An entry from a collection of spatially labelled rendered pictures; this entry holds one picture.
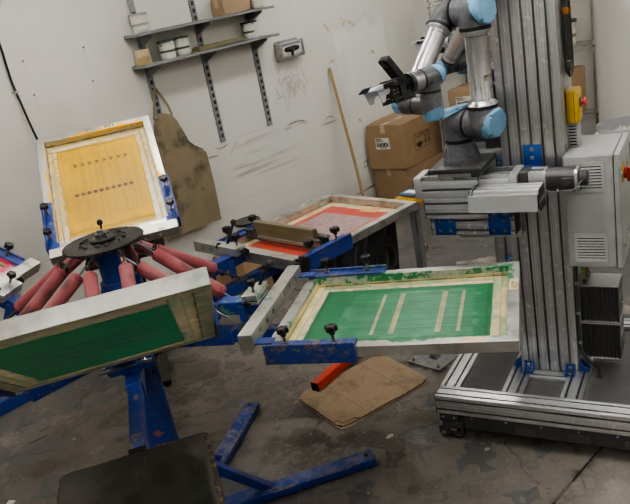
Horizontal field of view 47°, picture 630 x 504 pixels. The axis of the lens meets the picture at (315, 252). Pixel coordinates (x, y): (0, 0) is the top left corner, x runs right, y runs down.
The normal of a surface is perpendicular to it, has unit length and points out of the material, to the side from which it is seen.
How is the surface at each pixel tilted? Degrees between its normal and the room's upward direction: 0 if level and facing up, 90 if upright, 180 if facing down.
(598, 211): 90
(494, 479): 0
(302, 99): 90
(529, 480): 0
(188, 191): 89
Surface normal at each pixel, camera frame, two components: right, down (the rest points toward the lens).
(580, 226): -0.46, 0.39
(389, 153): -0.64, 0.38
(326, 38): 0.69, 0.12
